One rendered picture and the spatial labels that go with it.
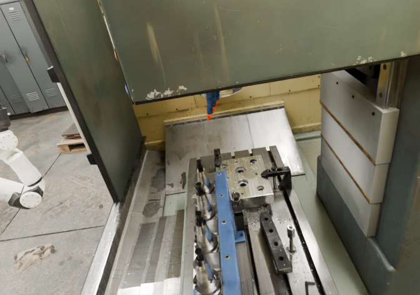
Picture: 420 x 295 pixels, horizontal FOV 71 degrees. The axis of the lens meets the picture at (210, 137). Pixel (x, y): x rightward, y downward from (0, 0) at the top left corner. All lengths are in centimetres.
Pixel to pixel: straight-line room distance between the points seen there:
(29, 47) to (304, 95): 458
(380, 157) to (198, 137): 136
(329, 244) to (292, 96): 108
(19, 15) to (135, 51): 504
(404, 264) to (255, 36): 89
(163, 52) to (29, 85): 535
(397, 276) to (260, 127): 124
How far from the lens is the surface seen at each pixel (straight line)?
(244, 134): 207
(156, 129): 225
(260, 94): 214
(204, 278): 70
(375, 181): 107
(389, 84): 92
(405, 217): 105
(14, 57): 585
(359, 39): 71
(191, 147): 206
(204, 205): 84
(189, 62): 64
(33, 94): 597
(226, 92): 93
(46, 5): 146
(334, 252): 155
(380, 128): 95
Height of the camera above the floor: 183
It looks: 30 degrees down
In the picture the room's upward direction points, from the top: 11 degrees counter-clockwise
